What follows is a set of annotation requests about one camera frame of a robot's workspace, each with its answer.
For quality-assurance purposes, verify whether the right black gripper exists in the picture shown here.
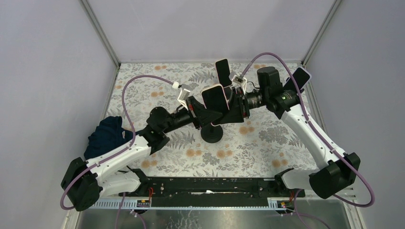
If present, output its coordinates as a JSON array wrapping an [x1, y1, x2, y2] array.
[[219, 87, 268, 125]]

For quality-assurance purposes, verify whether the black round-base stand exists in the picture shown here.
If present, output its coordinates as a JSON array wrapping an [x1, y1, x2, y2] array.
[[200, 125, 224, 144]]

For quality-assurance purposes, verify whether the small black phone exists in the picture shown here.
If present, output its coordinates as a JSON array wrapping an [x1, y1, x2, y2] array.
[[215, 59, 232, 88]]

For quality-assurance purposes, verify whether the lilac-cased phone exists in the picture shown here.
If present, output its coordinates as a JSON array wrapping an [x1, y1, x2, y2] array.
[[283, 67, 312, 93]]

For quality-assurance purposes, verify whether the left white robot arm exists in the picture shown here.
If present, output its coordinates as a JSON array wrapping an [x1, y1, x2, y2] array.
[[60, 96, 224, 211]]

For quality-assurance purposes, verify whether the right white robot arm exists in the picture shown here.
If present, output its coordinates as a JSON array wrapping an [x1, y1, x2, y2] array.
[[216, 67, 361, 199]]

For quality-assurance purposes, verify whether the floral table mat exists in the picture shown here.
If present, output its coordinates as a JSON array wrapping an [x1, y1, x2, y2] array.
[[107, 63, 316, 177]]

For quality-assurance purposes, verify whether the dark blue cloth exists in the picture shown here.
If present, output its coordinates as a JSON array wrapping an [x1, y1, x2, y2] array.
[[84, 116, 134, 160]]

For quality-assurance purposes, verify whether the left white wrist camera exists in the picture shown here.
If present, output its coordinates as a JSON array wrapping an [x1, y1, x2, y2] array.
[[172, 81, 191, 110]]

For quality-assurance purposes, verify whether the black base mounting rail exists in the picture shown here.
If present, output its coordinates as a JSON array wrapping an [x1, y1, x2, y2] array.
[[125, 177, 305, 207]]

